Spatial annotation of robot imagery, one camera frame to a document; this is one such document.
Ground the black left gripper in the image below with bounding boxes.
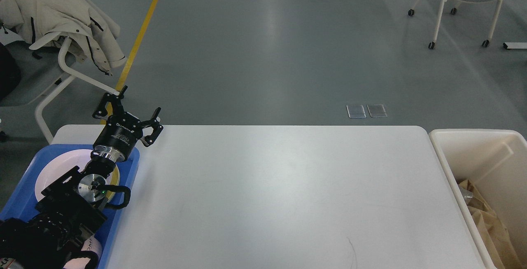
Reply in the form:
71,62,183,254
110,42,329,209
92,86,164,162

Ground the pink plate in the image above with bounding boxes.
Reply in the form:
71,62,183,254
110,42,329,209
35,149,103,203

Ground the pink ribbed mug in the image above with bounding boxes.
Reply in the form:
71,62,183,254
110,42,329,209
81,236,103,268

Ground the brown paper sheet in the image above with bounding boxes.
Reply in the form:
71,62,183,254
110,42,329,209
458,180,523,269

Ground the silver foil bag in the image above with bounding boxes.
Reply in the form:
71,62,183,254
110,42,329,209
459,186,474,203

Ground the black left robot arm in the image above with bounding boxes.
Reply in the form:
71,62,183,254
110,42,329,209
1,86,163,269

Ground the yellow plate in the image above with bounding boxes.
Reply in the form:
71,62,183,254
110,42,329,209
105,165,120,201

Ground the white chair left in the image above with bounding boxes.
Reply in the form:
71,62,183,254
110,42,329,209
1,33,119,143

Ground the black bag on chair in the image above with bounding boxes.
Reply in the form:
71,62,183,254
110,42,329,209
0,44,21,100

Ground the beige jacket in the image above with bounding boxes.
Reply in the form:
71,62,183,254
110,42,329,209
1,0,126,75

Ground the left clear floor plate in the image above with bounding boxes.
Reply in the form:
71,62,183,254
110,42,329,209
346,105,367,119

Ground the clear floor plate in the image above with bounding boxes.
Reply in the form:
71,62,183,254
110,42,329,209
367,104,388,118
346,105,367,119

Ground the right clear floor plate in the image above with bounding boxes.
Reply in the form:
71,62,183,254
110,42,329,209
367,104,388,118

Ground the white plastic bin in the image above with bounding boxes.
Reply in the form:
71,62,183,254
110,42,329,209
429,129,527,269

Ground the white bar on floor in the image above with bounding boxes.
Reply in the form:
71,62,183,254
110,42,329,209
502,42,527,50

